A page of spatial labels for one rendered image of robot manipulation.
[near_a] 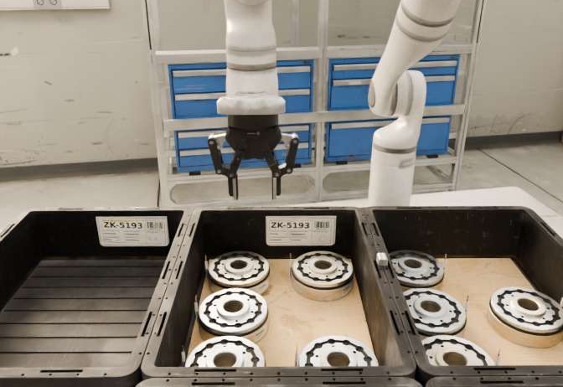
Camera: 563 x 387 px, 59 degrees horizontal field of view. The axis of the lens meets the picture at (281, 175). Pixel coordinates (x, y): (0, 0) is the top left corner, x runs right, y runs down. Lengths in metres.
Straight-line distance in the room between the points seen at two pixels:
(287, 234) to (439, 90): 2.07
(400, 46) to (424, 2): 0.10
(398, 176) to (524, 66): 3.18
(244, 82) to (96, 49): 2.74
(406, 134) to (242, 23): 0.47
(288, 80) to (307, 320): 1.90
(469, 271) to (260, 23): 0.56
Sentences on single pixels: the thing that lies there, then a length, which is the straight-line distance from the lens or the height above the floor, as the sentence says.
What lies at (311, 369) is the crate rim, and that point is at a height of 0.93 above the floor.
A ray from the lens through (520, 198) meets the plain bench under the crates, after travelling 1.61.
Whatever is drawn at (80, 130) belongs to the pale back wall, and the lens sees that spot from 3.54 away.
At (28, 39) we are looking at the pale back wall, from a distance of 3.47.
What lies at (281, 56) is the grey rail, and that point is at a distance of 2.52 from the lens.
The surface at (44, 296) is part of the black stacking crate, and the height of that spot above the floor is 0.83.
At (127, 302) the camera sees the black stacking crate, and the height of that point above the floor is 0.83.
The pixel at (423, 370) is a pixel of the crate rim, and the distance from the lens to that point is 0.59.
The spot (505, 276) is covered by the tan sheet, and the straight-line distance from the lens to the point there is 0.97.
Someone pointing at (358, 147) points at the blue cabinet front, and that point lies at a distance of 2.78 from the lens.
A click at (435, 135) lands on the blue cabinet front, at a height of 0.44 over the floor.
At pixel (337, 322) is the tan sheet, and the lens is 0.79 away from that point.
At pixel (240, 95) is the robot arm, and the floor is 1.17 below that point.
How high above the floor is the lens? 1.33
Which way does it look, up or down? 23 degrees down
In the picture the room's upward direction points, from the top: straight up
